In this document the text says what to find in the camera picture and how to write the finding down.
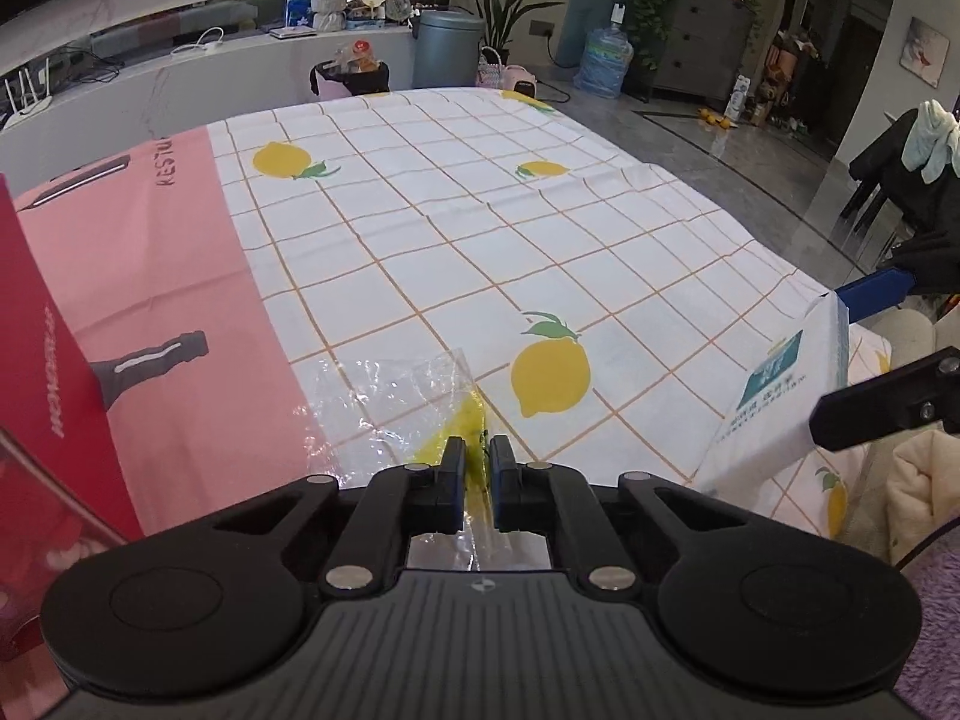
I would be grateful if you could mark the plastic snack bag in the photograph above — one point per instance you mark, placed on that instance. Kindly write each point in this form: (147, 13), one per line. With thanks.
(354, 58)

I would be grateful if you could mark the dark grey dresser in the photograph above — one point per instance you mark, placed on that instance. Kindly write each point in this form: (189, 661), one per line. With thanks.
(705, 37)

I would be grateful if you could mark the white tissue pack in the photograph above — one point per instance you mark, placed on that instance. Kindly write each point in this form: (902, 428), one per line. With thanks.
(780, 390)

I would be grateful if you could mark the white router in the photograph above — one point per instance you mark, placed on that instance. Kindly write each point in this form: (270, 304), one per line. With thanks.
(26, 101)

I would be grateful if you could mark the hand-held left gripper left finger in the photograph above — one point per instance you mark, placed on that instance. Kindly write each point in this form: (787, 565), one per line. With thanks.
(459, 491)

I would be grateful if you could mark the woven pink basket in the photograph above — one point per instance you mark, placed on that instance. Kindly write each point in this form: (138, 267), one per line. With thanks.
(489, 71)

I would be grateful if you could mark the dark chair with jacket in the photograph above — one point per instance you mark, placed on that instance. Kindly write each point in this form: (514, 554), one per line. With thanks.
(892, 172)

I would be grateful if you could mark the yellow floor toy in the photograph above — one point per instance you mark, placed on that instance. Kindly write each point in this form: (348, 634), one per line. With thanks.
(714, 120)

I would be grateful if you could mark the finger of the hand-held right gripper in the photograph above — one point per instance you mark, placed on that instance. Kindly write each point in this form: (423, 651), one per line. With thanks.
(885, 399)
(874, 289)

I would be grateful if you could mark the long-leaf potted plant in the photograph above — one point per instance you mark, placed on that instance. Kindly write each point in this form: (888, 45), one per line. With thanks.
(502, 7)

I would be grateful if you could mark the clear plastic bag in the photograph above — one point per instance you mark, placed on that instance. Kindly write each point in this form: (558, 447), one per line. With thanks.
(375, 405)

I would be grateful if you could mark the cream fluffy cloth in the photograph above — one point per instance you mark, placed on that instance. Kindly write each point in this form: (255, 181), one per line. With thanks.
(922, 495)

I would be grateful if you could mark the framed wall painting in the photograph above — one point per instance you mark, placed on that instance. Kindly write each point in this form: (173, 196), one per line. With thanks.
(924, 51)

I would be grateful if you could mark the small pink heater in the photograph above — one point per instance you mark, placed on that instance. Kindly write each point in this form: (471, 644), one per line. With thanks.
(523, 81)

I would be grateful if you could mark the white marble tv console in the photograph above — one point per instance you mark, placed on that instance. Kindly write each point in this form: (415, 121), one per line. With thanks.
(187, 82)

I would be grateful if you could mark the purple fluffy garment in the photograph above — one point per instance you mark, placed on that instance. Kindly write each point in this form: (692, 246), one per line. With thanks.
(934, 630)

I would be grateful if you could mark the cluttered storage shelf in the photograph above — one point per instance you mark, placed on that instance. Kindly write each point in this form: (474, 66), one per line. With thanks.
(791, 75)

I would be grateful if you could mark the wall power socket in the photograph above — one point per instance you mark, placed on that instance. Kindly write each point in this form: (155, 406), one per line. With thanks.
(541, 29)

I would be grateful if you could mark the red display box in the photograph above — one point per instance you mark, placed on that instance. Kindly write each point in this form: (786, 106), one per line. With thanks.
(45, 360)

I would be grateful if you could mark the blue water jug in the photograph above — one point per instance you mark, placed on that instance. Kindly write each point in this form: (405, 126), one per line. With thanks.
(607, 64)

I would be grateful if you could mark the light green cloth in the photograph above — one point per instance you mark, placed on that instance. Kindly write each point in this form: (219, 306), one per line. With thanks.
(930, 142)

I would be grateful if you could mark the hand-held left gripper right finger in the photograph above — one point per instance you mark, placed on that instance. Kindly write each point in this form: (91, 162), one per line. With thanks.
(496, 491)

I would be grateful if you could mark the grey trash can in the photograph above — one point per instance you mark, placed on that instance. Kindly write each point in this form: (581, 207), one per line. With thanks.
(446, 49)

